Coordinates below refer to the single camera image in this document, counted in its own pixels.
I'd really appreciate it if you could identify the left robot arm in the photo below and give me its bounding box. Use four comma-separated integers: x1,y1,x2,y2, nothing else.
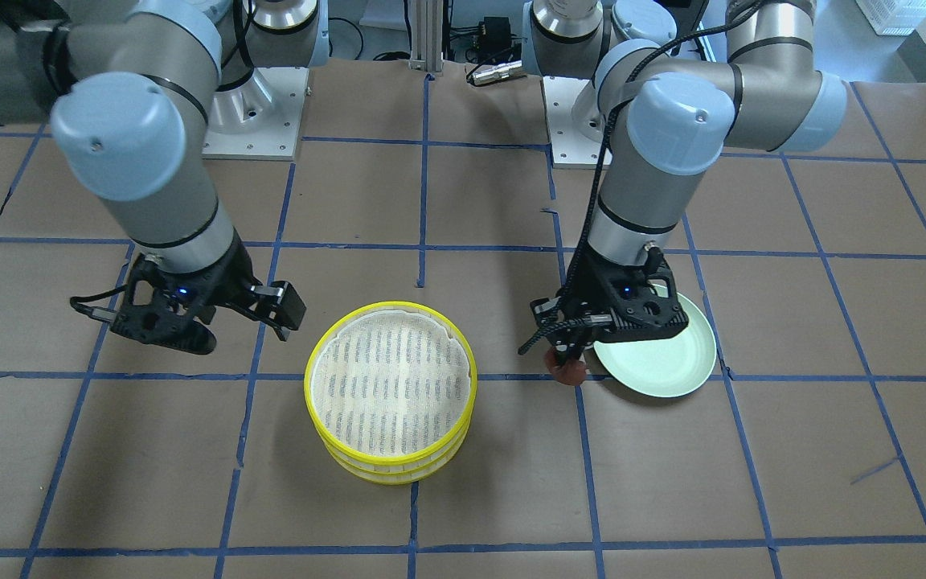
518,1,846,363

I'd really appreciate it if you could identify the brown bun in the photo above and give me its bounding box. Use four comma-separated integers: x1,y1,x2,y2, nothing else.
543,347,588,386

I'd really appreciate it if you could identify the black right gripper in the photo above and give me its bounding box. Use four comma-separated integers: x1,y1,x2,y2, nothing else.
109,241,295,355

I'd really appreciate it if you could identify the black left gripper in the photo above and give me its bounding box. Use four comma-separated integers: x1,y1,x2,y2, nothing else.
531,245,690,372

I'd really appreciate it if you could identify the yellow steamer layer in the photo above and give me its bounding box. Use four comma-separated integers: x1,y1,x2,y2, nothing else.
304,301,477,464
321,417,471,485

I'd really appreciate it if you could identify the aluminium frame post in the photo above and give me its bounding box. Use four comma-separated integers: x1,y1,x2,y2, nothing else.
405,1,449,77

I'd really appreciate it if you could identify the light green plate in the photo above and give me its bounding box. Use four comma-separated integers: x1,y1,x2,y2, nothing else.
594,293,717,398

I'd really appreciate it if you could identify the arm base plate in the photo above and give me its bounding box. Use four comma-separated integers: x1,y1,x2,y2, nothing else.
202,68,311,162
543,76,613,170

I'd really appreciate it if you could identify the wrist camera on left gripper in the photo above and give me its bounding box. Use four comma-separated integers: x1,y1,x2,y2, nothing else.
250,280,306,332

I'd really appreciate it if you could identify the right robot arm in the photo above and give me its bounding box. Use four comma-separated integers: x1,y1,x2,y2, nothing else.
0,1,330,355

